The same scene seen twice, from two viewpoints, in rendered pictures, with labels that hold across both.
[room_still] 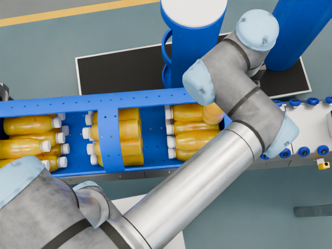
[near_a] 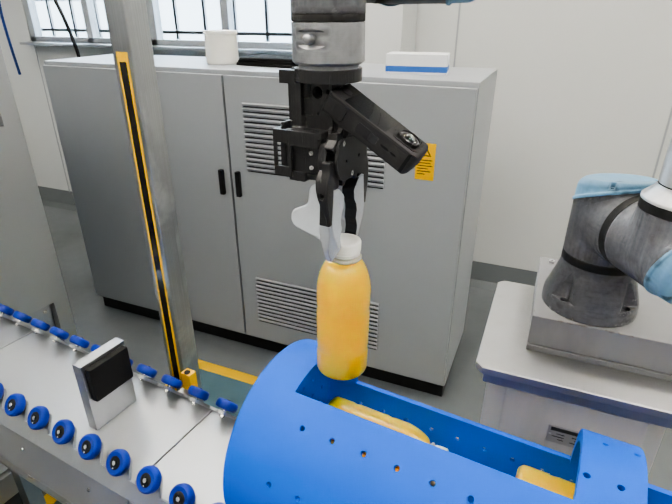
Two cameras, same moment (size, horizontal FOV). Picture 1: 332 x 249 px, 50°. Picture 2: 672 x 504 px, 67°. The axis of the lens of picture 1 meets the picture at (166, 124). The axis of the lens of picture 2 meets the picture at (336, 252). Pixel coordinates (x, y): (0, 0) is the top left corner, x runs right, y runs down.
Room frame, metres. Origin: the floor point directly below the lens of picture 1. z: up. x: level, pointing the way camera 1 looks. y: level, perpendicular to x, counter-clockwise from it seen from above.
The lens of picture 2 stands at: (0.80, 0.15, 1.68)
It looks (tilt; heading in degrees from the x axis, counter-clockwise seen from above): 26 degrees down; 213
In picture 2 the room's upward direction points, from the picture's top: straight up
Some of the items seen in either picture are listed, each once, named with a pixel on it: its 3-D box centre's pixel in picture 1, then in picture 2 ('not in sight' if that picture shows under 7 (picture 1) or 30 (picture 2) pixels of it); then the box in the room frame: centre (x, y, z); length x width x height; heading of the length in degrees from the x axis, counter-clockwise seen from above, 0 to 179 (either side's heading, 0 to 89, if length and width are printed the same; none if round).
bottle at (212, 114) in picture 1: (215, 106); (343, 311); (0.33, -0.15, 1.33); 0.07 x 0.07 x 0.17
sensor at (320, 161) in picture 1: (322, 158); (180, 386); (0.24, -0.63, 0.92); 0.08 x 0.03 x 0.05; 5
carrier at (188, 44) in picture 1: (187, 47); not in sight; (0.91, -0.12, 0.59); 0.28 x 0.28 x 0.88
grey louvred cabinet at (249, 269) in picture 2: not in sight; (261, 210); (-1.08, -1.55, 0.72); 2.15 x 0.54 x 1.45; 100
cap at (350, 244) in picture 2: not in sight; (344, 246); (0.33, -0.14, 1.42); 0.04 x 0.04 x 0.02
